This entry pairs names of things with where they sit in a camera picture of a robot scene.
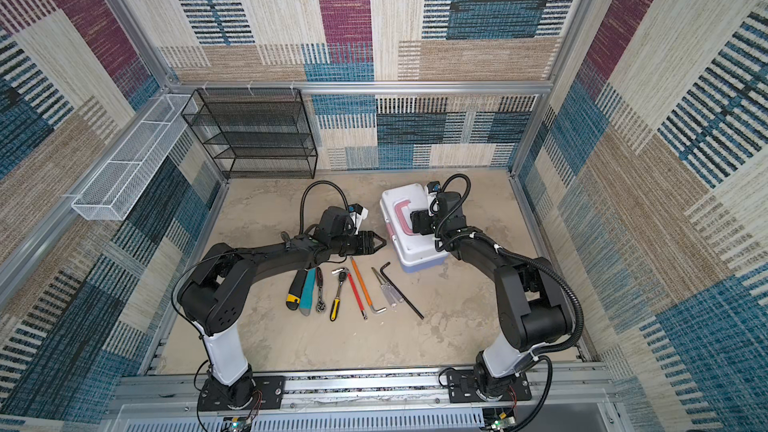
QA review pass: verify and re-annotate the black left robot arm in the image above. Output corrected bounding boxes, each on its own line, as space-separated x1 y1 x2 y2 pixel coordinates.
176 180 387 409

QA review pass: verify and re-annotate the white wire mesh basket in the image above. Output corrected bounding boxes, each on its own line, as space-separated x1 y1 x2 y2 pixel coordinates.
72 94 189 221

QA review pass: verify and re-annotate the black yellow utility knife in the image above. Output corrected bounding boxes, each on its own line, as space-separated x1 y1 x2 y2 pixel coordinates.
285 269 308 311

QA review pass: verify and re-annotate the aluminium front rail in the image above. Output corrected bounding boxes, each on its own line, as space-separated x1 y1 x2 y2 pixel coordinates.
104 362 618 419

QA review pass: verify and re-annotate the black hex key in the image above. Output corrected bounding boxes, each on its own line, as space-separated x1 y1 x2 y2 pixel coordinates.
379 262 425 321

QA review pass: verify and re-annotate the red black handle ratchet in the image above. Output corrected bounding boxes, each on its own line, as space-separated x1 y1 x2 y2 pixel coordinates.
315 267 326 314

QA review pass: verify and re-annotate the red hex key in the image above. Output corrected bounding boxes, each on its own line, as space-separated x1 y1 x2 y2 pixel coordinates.
348 272 368 320

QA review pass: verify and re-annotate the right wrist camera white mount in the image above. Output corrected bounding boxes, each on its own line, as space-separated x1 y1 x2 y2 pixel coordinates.
425 181 441 215

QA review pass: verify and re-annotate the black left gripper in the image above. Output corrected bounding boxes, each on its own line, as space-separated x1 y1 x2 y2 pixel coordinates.
329 231 387 257

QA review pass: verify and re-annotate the teal utility knife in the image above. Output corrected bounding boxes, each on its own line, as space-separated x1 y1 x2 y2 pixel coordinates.
299 268 316 316

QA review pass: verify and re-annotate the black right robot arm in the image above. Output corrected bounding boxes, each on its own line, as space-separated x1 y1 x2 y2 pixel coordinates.
411 173 585 401

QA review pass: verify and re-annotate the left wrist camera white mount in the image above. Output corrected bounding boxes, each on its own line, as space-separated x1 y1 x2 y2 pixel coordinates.
347 203 369 233

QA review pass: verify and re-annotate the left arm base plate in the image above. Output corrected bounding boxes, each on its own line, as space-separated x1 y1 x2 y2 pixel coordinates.
197 376 286 413

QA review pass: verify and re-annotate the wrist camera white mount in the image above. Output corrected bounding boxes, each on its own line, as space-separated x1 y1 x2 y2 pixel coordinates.
347 203 369 233
425 181 441 215

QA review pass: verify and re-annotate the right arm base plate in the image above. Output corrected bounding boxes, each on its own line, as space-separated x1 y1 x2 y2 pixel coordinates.
437 367 532 403

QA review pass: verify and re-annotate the yellow black handle ratchet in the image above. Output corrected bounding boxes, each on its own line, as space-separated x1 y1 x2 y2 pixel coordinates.
330 267 349 322

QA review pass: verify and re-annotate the white and blue toolbox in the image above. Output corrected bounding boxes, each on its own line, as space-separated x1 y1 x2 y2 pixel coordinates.
379 183 449 273

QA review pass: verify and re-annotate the black wire shelf rack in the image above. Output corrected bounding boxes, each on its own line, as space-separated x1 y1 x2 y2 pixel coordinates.
181 88 318 179

